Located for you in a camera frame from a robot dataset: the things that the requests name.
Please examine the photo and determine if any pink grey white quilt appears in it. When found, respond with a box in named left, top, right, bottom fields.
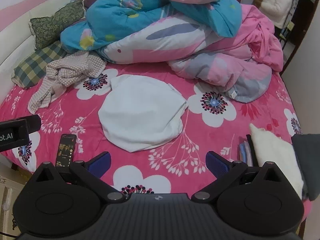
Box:
left=96, top=0, right=284, bottom=103

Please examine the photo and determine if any blue floral quilt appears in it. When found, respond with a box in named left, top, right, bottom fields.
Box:
left=60, top=0, right=243, bottom=54

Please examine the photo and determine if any pink floral bed blanket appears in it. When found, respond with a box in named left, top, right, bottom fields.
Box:
left=0, top=61, right=314, bottom=233

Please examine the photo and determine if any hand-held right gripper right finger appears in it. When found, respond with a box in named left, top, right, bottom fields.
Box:
left=190, top=151, right=286, bottom=202

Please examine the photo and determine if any dark grey folded garment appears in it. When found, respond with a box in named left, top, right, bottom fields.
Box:
left=291, top=134, right=320, bottom=202

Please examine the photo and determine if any white puffy jacket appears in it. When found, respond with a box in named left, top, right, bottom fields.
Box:
left=260, top=0, right=293, bottom=28

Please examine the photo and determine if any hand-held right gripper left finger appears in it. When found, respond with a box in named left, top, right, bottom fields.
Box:
left=32, top=151, right=128, bottom=203

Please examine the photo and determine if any pink white padded headboard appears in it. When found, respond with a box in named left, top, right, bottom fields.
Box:
left=0, top=0, right=88, bottom=75

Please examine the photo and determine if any black folded garment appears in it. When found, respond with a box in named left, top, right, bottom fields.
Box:
left=246, top=134, right=259, bottom=167

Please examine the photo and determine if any beige bedside cabinet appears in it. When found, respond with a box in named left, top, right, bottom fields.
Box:
left=0, top=155, right=28, bottom=230

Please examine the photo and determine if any dark wooden frame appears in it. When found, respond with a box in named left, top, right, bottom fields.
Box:
left=280, top=0, right=312, bottom=75

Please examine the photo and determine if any beige checkered garment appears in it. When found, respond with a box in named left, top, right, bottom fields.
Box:
left=27, top=50, right=107, bottom=114

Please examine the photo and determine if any plaid pillow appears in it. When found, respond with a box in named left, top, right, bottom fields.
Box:
left=11, top=40, right=69, bottom=88

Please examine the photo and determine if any green floral pillow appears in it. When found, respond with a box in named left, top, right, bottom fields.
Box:
left=29, top=0, right=87, bottom=50

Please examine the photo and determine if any white t-shirt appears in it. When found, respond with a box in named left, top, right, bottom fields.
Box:
left=97, top=74, right=188, bottom=153

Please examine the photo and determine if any black smartphone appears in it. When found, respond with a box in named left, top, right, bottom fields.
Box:
left=55, top=134, right=77, bottom=173

